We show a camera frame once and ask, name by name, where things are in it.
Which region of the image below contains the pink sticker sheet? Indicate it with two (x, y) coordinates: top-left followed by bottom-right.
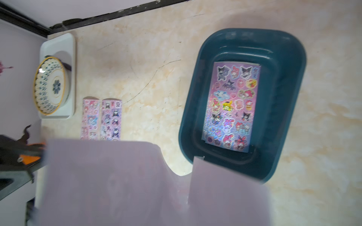
(80, 98), (100, 140)

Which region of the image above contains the white plastic tray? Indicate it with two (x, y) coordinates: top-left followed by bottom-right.
(38, 33), (76, 120)

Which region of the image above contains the teal plastic storage box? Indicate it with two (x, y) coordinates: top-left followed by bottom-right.
(179, 28), (306, 182)

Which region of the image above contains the character sticker sheet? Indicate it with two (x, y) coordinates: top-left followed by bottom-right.
(37, 139), (272, 226)
(100, 99), (122, 141)

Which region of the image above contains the patterned ceramic plate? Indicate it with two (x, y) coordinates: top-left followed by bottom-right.
(33, 56), (71, 116)

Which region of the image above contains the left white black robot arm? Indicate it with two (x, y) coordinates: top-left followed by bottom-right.
(1, 126), (45, 226)

